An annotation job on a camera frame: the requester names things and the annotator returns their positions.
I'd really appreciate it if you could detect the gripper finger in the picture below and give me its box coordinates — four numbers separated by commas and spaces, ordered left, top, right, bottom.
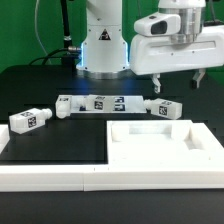
192, 68, 206, 89
151, 74, 161, 94

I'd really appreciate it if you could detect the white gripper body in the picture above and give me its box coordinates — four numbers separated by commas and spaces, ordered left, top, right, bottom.
130, 13, 224, 75

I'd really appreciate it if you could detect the white square tabletop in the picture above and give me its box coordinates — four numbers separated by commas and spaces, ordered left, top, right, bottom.
107, 120, 224, 167

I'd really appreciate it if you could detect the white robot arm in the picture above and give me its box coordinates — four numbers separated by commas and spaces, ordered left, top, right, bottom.
77, 0, 224, 92

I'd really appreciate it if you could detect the white obstacle fence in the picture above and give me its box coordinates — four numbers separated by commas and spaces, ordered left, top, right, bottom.
0, 123, 224, 193

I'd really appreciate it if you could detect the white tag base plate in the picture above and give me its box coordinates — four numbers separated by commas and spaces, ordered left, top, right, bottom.
55, 95, 148, 114

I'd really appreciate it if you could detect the black cable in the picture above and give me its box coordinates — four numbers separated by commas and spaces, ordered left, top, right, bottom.
28, 46, 82, 66

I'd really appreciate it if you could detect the white thin cable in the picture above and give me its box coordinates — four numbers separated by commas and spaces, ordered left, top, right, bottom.
34, 0, 51, 58

